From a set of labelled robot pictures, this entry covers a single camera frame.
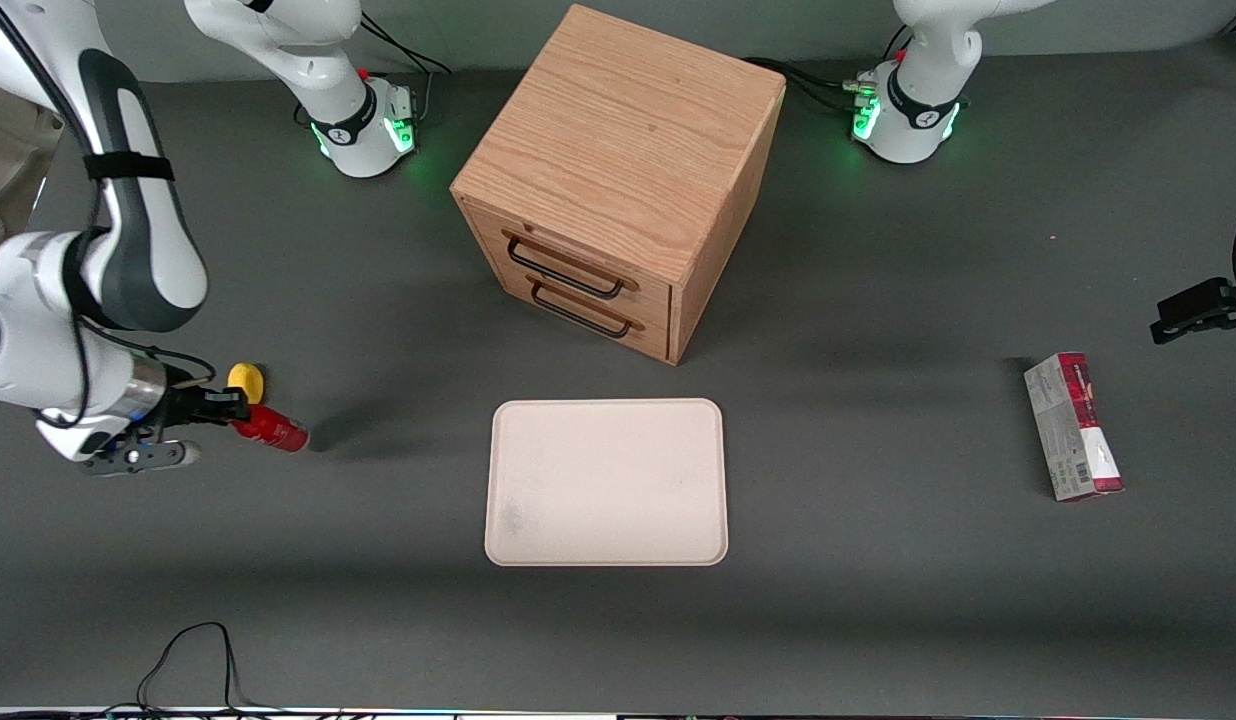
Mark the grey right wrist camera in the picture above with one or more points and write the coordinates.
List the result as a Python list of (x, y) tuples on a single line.
[(143, 457)]

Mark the white rectangular tray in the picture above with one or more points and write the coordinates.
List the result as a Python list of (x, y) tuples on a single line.
[(606, 483)]

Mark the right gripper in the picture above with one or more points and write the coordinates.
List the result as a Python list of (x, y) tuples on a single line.
[(185, 405)]

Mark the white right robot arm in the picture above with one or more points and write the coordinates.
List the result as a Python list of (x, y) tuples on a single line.
[(128, 250)]

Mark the red coke bottle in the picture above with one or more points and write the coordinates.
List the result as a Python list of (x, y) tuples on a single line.
[(276, 429)]

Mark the red plaid cardboard box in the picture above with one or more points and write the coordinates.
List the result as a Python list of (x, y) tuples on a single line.
[(1073, 428)]

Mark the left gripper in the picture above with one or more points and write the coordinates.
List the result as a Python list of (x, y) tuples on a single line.
[(1200, 304)]

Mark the wooden drawer cabinet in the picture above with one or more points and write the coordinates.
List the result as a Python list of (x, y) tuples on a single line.
[(618, 160)]

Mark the yellow oval toy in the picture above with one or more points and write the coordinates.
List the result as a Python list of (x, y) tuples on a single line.
[(246, 380)]

